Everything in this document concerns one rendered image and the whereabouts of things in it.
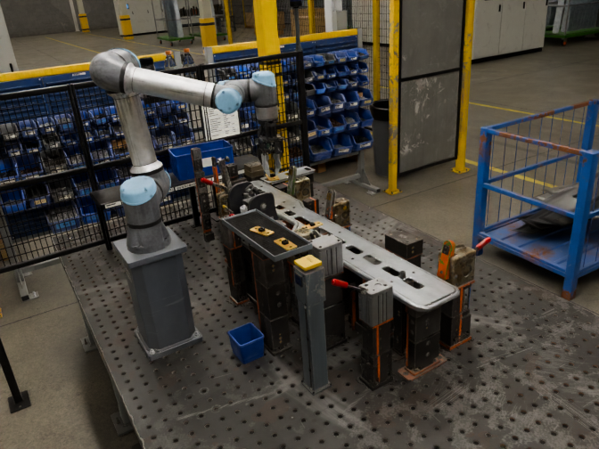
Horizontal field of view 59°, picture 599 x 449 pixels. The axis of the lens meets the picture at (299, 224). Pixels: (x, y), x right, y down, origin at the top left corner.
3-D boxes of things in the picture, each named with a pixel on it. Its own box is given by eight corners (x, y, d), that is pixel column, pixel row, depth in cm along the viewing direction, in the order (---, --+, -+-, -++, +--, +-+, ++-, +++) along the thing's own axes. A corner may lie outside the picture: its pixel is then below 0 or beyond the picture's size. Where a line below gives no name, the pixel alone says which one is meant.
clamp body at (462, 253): (477, 338, 191) (485, 248, 176) (447, 355, 184) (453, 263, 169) (455, 325, 199) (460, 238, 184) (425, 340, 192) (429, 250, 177)
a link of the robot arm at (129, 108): (134, 212, 189) (86, 53, 167) (145, 197, 203) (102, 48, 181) (166, 208, 188) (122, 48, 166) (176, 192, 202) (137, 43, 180)
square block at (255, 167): (269, 226, 291) (263, 163, 276) (257, 231, 287) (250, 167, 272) (262, 222, 297) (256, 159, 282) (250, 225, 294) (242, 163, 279)
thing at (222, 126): (242, 134, 299) (235, 78, 286) (204, 142, 288) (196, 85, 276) (240, 134, 300) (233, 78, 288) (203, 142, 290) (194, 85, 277)
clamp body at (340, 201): (357, 271, 240) (356, 200, 226) (336, 280, 235) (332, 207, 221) (345, 263, 248) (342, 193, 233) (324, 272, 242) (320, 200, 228)
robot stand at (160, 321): (150, 362, 191) (127, 264, 175) (134, 333, 207) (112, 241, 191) (203, 340, 200) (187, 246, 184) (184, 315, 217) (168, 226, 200)
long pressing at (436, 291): (471, 290, 167) (471, 286, 166) (418, 315, 156) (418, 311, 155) (259, 180, 274) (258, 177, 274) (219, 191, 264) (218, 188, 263)
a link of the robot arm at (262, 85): (250, 70, 179) (275, 69, 178) (254, 103, 183) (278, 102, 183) (248, 75, 172) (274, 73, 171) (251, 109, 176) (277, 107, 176)
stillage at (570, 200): (575, 212, 445) (593, 98, 406) (677, 247, 380) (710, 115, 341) (471, 253, 393) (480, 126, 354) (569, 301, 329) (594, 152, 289)
